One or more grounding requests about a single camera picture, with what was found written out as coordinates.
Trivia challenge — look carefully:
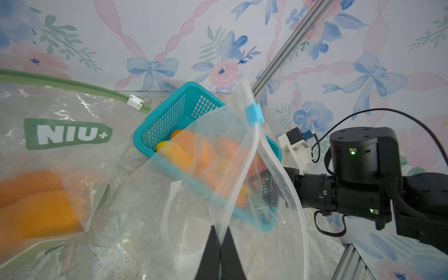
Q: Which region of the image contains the clear zip-top bag green print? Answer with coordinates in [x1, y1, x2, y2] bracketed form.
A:
[1, 70, 150, 271]

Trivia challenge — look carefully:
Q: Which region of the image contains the teal plastic basket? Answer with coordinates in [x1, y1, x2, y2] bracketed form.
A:
[133, 82, 278, 232]

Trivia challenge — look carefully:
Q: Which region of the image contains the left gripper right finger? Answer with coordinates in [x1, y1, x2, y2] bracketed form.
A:
[221, 227, 247, 280]

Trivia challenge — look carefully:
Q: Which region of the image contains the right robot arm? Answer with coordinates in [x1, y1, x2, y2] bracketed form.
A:
[286, 125, 448, 253]

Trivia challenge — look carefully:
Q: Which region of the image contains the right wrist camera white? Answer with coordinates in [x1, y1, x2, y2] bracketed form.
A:
[277, 127, 314, 175]

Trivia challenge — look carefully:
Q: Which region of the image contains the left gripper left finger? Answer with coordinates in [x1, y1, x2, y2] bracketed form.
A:
[195, 226, 221, 280]

